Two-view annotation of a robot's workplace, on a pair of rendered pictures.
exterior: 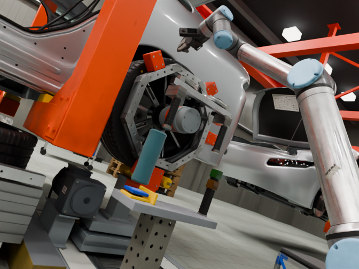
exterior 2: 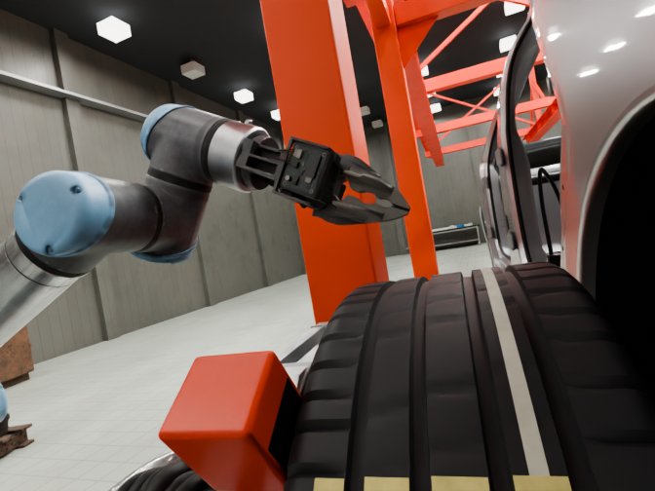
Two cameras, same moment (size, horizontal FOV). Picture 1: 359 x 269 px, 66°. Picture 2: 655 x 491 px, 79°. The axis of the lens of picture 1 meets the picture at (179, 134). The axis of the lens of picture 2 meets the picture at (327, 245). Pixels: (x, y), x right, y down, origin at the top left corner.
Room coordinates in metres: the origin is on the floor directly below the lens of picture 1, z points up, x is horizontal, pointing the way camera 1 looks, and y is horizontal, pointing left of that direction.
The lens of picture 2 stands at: (1.93, -0.17, 1.24)
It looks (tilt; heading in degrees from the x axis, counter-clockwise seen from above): 0 degrees down; 146
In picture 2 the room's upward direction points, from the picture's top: 10 degrees counter-clockwise
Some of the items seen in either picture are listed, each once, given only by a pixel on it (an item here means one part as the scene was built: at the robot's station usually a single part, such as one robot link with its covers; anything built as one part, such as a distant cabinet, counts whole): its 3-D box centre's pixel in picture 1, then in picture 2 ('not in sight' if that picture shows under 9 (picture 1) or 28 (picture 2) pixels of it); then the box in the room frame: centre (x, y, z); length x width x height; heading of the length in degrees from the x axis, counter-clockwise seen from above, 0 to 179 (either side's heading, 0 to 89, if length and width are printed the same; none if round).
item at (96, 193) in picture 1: (68, 199); not in sight; (1.50, 0.42, 0.26); 0.42 x 0.18 x 0.35; 38
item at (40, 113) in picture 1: (61, 106); not in sight; (1.42, 0.61, 0.69); 0.52 x 0.17 x 0.35; 38
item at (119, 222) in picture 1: (121, 200); not in sight; (1.64, 0.18, 0.32); 0.40 x 0.30 x 0.28; 128
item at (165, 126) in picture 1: (172, 112); not in sight; (1.21, 0.06, 0.83); 0.04 x 0.04 x 0.16
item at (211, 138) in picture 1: (208, 137); not in sight; (1.70, -0.17, 0.85); 0.09 x 0.08 x 0.07; 128
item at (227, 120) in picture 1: (222, 120); not in sight; (1.45, -0.19, 0.93); 0.09 x 0.05 x 0.05; 38
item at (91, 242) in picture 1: (112, 234); not in sight; (1.66, 0.15, 0.13); 0.50 x 0.36 x 0.10; 128
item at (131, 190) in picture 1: (135, 192); not in sight; (1.03, 0.07, 0.47); 0.07 x 0.07 x 0.02; 38
